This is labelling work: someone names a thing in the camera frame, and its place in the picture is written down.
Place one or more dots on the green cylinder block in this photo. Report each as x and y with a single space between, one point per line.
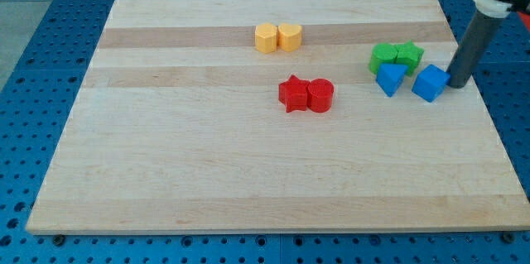
382 53

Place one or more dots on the red cylinder block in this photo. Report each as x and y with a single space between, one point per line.
320 95

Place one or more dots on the yellow hexagon block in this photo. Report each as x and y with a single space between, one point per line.
265 37

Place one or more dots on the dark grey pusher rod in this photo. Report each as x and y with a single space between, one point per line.
473 44

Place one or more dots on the blue cube block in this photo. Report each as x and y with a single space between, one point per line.
430 83

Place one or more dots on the blue triangle block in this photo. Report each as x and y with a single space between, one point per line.
390 77

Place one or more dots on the red star block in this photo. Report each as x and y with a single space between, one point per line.
293 94

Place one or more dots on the wooden board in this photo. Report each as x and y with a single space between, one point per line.
177 129

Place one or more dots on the yellow heart block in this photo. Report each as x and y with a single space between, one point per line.
289 36

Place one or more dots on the green star block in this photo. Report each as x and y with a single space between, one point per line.
410 55

